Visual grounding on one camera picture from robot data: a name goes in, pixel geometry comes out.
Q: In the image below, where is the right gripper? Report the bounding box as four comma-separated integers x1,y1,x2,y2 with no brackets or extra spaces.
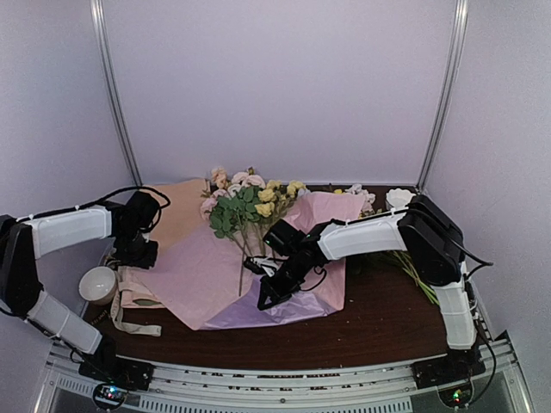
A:
259,255,314,309

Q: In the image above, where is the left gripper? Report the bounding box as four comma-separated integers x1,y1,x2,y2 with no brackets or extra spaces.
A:
115,228,158,269

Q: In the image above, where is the yellow rose stem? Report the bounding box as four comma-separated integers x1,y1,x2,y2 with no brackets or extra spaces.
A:
255,180,307,256

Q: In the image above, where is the pink rose stem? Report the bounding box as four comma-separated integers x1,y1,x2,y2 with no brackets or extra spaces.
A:
200,167,265,296

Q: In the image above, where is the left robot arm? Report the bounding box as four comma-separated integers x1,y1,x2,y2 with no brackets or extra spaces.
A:
1,187,170,382

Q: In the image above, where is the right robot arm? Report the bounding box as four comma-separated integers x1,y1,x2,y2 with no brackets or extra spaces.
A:
244,194,477,380

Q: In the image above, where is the beige wrapping paper stack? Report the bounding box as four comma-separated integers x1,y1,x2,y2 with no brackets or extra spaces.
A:
126,178,210,288

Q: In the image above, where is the beige ribbon strip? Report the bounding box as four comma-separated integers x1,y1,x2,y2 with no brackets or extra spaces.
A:
103,254,164,337

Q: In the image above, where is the small yellow flower spray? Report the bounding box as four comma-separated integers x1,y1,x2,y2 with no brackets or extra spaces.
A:
356,208,443,306

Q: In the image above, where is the white fluted dish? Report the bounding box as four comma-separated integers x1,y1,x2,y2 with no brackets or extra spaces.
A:
385,188,416,211

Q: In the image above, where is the black sleeved cable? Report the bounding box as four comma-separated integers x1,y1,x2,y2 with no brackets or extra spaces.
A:
77,184,171,216

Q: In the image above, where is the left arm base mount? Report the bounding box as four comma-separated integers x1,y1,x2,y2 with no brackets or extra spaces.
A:
78,358,154,411

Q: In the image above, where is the left aluminium frame post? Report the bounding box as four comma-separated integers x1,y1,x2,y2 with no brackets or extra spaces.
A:
90,0,143,186

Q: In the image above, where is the aluminium frame post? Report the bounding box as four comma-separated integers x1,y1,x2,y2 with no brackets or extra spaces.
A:
416,0,469,193
90,0,143,186

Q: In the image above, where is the front aluminium rail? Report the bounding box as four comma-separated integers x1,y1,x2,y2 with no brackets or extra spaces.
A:
31,340,534,412

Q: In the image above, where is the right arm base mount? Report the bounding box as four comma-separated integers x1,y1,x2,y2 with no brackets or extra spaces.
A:
412,355,486,410

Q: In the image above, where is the right aluminium frame post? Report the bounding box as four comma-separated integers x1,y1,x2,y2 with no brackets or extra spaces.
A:
416,0,469,193

